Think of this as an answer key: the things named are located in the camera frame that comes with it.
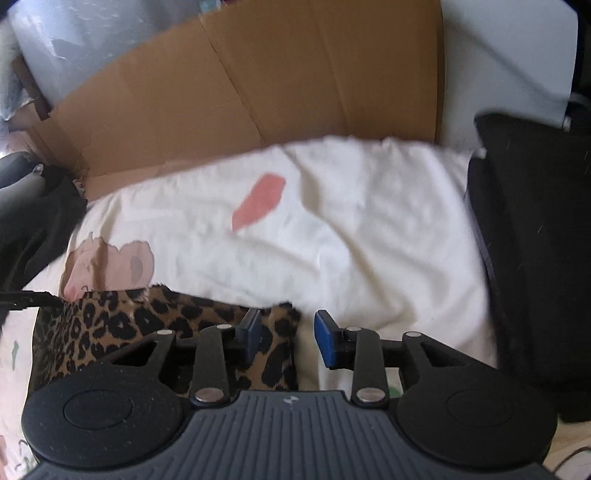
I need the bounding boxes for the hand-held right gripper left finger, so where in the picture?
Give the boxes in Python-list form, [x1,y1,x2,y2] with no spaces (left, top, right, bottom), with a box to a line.
[108,308,265,407]

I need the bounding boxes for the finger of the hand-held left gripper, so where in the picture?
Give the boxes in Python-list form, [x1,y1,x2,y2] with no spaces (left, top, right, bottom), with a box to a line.
[0,288,63,324]

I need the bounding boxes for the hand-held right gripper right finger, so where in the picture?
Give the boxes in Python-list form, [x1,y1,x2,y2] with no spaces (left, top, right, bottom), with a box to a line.
[313,309,467,407]

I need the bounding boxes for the leopard print skirt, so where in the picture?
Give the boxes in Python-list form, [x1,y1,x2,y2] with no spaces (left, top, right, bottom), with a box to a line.
[28,286,303,398]

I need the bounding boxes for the folded black clothes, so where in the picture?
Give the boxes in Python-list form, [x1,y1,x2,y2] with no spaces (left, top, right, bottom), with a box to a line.
[464,111,591,423]

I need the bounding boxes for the black garment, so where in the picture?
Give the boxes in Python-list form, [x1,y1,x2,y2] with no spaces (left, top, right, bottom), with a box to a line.
[0,166,88,296]

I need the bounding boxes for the grey neck pillow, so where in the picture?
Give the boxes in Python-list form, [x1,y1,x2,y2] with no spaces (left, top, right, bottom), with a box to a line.
[0,154,47,217]

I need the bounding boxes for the cream bear printed blanket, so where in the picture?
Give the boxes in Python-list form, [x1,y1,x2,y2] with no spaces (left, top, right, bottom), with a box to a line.
[0,134,591,480]

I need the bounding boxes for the flat cardboard sheet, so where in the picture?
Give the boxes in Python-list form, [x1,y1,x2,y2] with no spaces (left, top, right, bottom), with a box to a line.
[28,0,446,201]

